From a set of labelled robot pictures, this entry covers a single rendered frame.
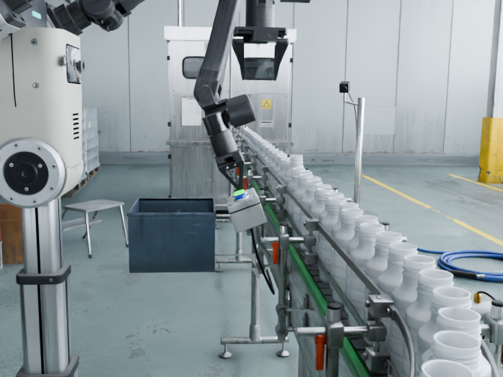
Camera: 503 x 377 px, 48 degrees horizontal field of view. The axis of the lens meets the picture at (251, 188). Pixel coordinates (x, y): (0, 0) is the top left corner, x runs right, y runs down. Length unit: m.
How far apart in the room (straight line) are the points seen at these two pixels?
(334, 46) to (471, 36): 2.91
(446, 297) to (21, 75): 1.00
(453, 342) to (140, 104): 11.42
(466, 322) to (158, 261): 1.64
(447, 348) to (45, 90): 1.02
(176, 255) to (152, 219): 0.16
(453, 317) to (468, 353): 0.09
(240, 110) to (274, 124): 4.88
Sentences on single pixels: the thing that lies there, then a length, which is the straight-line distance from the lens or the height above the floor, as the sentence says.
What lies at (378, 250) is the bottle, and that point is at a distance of 0.83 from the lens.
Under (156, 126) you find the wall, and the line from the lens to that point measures 11.80.
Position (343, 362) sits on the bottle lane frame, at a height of 0.97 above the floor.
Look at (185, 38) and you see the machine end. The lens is 6.23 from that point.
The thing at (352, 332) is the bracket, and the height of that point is 1.08.
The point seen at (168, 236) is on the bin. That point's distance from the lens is 2.05.
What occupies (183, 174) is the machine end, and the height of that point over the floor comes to 0.52.
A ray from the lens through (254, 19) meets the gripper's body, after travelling 1.13.
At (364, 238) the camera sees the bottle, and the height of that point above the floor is 1.15.
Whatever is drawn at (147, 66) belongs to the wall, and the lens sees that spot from 11.82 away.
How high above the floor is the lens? 1.35
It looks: 9 degrees down
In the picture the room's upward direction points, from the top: 1 degrees clockwise
